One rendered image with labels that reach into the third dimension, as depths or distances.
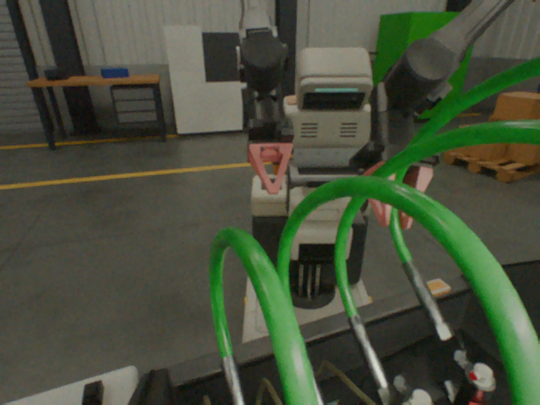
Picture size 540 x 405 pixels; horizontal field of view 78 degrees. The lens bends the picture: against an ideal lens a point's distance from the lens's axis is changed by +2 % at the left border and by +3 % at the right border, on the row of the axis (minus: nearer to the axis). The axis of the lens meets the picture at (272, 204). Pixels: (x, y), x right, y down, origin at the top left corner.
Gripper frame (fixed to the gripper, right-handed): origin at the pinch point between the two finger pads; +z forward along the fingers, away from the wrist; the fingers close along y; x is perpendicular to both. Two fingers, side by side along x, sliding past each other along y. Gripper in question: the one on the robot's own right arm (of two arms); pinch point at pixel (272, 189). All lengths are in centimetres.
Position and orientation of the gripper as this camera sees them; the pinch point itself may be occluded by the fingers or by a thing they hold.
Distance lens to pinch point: 50.8
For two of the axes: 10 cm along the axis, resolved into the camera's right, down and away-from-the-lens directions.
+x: 9.9, -0.6, 1.1
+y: 0.9, -3.0, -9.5
